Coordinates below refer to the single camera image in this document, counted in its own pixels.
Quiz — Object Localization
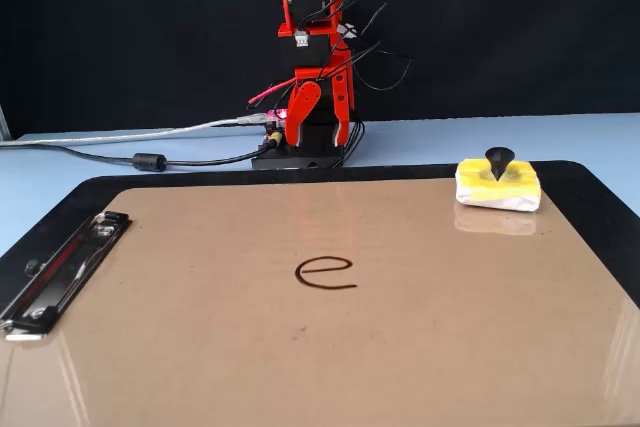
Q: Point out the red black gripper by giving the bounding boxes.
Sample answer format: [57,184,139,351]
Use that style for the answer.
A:
[277,21,356,148]

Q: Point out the yellow white sponge black knob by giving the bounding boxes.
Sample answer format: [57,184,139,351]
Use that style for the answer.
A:
[453,146,543,213]

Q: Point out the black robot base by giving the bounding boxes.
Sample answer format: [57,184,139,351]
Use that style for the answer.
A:
[251,111,352,171]

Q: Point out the controller circuit board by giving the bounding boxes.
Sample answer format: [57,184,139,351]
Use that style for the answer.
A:
[263,107,291,129]

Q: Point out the black marker scribble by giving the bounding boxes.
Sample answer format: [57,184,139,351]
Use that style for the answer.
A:
[294,256,359,292]

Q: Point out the black backdrop cloth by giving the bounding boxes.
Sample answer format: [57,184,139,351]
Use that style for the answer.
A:
[0,0,640,141]

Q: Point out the brown clipboard board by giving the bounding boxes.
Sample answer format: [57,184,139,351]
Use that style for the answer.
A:
[0,177,640,427]

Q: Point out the metal clipboard clip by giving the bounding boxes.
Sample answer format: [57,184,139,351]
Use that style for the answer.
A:
[0,211,132,343]

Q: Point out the black power cable with ferrite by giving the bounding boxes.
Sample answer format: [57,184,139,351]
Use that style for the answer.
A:
[0,131,286,174]

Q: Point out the silver USB cable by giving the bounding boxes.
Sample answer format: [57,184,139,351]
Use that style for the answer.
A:
[0,113,269,149]

